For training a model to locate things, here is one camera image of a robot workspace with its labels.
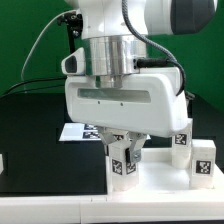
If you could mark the white fence rail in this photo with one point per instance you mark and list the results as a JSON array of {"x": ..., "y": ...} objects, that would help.
[
  {"x": 218, "y": 178},
  {"x": 77, "y": 210}
]

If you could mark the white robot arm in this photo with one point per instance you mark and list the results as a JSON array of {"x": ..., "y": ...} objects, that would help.
[{"x": 113, "y": 84}]

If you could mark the white right fence rail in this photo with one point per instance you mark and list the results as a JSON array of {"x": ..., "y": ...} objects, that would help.
[{"x": 218, "y": 178}]

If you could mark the white block at left edge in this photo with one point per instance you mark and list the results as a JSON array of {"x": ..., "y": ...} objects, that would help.
[{"x": 1, "y": 164}]

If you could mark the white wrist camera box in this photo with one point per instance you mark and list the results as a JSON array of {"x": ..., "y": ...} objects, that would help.
[{"x": 74, "y": 64}]

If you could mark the white front fence rail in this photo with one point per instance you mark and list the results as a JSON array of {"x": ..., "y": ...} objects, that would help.
[{"x": 77, "y": 210}]

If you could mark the black camera on stand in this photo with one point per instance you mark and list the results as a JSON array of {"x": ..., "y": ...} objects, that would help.
[{"x": 73, "y": 21}]

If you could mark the white tag sheet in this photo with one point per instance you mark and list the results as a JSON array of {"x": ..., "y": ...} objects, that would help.
[{"x": 79, "y": 132}]

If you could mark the white square table top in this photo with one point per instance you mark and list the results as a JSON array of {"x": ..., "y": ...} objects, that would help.
[{"x": 156, "y": 173}]

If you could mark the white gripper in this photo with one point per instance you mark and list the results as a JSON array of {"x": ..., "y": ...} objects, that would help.
[{"x": 148, "y": 102}]

